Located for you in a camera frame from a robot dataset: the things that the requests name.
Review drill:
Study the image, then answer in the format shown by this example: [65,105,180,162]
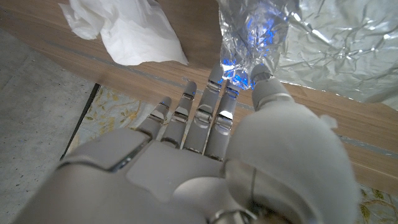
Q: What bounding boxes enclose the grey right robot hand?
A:
[12,63,361,224]

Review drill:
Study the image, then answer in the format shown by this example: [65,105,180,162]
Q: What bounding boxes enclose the crinkled aluminum foil sheet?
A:
[216,0,398,111]

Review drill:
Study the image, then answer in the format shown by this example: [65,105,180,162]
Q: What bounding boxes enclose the crumpled white tissue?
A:
[58,0,189,67]

